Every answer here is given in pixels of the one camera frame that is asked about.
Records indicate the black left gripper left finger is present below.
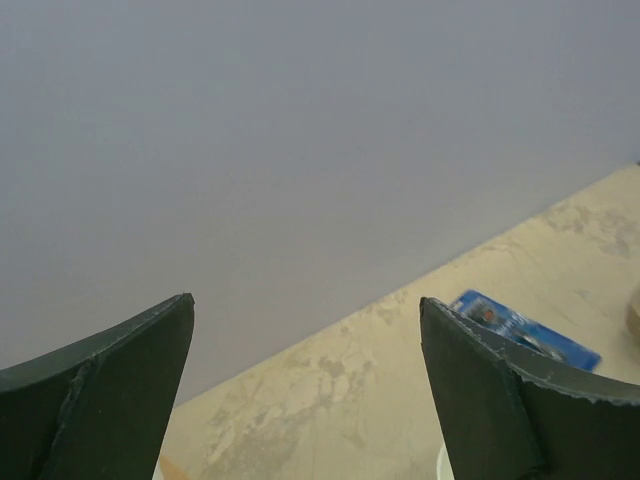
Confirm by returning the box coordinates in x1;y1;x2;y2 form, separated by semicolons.
1;293;195;479

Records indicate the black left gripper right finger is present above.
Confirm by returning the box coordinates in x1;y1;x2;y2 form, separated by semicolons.
419;298;639;479

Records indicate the green paper cup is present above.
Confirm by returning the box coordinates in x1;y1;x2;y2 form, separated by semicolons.
436;444;454;480

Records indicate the blue razor blister pack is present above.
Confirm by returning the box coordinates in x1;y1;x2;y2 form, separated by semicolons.
450;289;602;372

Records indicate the brown paper bag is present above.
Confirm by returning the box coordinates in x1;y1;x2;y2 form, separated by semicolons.
153;455;189;480

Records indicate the brown pulp cup carrier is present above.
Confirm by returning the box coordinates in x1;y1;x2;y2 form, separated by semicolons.
626;298;640;337

